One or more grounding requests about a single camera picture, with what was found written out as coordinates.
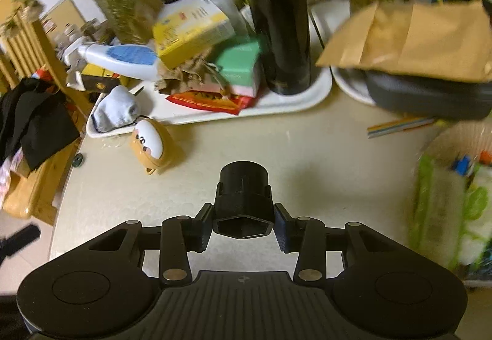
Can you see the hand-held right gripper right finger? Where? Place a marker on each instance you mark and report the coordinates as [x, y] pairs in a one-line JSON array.
[[283, 232]]

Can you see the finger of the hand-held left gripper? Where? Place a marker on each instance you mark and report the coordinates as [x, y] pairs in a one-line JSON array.
[[19, 240]]

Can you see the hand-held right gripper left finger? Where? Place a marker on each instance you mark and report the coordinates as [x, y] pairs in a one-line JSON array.
[[203, 228]]

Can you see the black hexagonal adapter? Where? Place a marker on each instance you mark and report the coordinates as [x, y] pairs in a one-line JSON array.
[[242, 190]]

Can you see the wooden chair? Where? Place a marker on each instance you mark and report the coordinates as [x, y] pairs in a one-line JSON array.
[[38, 186]]

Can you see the pink and white cloth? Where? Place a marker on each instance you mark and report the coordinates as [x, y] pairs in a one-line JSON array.
[[7, 178]]

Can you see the dark round disc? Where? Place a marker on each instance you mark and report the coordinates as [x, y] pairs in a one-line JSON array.
[[78, 161]]

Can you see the bear shaped pouch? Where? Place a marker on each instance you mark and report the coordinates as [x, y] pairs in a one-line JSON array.
[[148, 144]]

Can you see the black cloth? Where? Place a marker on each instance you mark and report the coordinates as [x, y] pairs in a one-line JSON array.
[[34, 121]]

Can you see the red packet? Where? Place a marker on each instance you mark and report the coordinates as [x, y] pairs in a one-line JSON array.
[[207, 101]]

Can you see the white tray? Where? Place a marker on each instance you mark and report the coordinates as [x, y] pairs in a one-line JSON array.
[[276, 103]]

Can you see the white sock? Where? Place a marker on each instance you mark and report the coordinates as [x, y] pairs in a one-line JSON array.
[[115, 109]]

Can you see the green wet wipes barcode pack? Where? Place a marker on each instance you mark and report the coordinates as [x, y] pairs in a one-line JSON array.
[[426, 190]]

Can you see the crumpled brown paper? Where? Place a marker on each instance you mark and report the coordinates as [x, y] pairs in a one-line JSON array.
[[184, 75]]

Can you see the white plate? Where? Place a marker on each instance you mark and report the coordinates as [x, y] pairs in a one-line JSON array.
[[346, 86]]

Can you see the green and pink pack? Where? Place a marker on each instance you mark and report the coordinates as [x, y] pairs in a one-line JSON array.
[[238, 59]]

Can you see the black and gold box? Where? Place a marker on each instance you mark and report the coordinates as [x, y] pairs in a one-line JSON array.
[[100, 84]]

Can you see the wicker basket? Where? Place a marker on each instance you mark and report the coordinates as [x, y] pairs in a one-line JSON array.
[[442, 140]]

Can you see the white lotion bottle blue label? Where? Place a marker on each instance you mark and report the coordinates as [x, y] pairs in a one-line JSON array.
[[123, 57]]

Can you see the black zip case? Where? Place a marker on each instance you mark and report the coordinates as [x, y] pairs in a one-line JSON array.
[[422, 94]]

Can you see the yellow box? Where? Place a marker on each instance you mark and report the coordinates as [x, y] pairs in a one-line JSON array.
[[188, 32]]

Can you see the black thermos flask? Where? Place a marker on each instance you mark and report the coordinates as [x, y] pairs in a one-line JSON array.
[[276, 17]]

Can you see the brown paper envelope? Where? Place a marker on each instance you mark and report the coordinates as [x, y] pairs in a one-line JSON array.
[[415, 40]]

